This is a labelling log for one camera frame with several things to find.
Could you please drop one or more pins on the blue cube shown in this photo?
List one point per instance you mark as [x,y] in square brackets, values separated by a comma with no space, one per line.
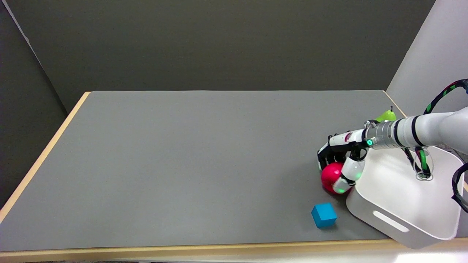
[323,215]

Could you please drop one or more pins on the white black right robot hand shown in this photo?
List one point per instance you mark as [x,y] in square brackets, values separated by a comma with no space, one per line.
[345,140]

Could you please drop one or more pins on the white plastic bin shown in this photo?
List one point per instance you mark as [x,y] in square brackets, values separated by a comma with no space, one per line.
[395,193]

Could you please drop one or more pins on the green pear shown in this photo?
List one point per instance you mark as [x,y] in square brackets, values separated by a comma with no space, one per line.
[385,116]

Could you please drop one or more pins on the red apple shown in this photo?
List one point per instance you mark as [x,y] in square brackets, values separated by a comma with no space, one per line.
[329,177]

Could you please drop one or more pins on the grey table mat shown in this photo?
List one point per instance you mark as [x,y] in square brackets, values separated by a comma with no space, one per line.
[146,164]

